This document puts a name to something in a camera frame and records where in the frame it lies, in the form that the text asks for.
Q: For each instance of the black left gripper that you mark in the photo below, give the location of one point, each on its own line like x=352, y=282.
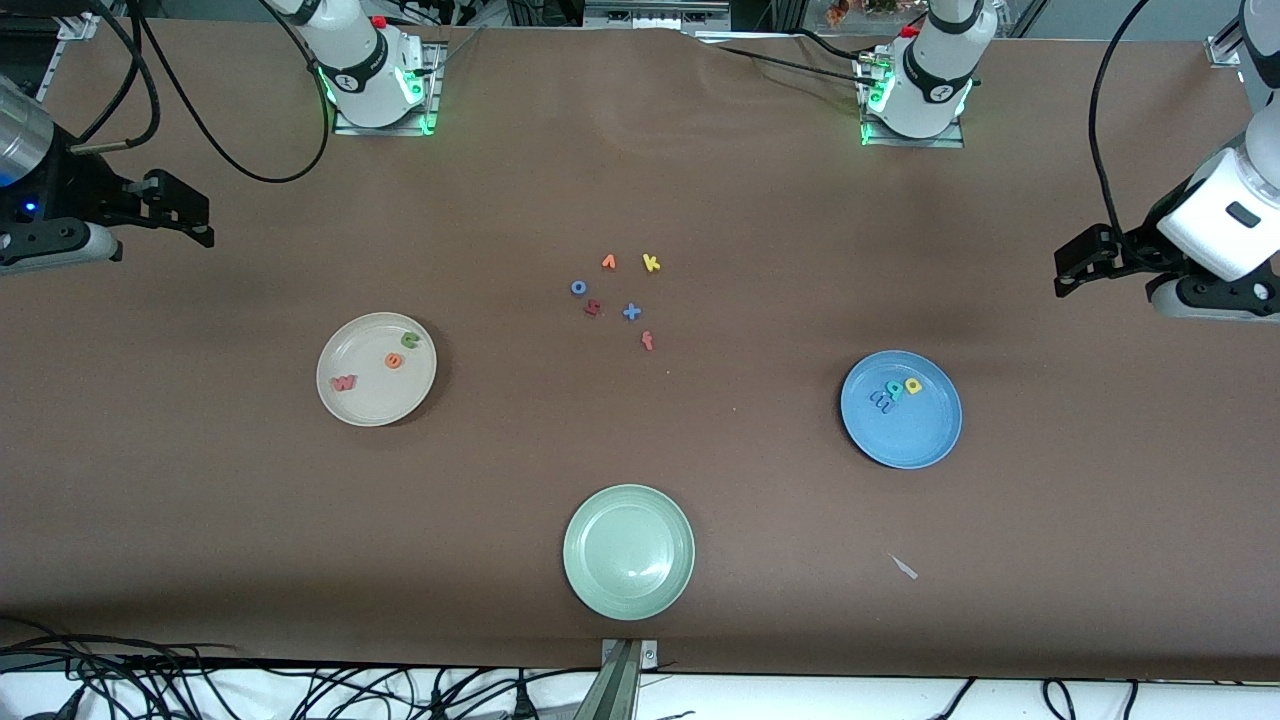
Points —
x=1146, y=243

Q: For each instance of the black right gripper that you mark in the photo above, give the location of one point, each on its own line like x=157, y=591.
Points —
x=80, y=187

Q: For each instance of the red foam letter w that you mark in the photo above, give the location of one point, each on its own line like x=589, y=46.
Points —
x=344, y=384

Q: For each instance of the blue foam letter m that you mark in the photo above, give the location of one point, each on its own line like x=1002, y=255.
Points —
x=880, y=405

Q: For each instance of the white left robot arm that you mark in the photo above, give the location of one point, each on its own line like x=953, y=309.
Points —
x=1230, y=220

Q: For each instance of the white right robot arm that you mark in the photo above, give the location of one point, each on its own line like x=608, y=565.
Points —
x=360, y=70

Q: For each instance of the blue plate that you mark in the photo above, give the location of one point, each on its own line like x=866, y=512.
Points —
x=900, y=440

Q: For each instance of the beige brown plate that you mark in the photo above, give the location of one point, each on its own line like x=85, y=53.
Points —
x=370, y=405

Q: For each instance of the orange brown object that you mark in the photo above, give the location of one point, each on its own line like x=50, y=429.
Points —
x=838, y=10

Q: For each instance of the small white paper scrap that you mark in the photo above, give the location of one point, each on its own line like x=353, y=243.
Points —
x=905, y=568

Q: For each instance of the pale green plate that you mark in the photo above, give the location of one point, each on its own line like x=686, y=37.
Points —
x=628, y=552

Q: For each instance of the aluminium table frame rail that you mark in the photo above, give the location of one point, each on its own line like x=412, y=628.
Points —
x=1225, y=45
x=75, y=25

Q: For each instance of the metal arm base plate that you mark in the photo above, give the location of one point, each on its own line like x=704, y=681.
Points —
x=915, y=142
x=380, y=130

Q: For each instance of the metal frame structure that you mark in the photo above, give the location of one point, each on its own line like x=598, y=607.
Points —
x=650, y=15

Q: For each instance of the metal table edge bracket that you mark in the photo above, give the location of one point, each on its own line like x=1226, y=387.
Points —
x=628, y=690

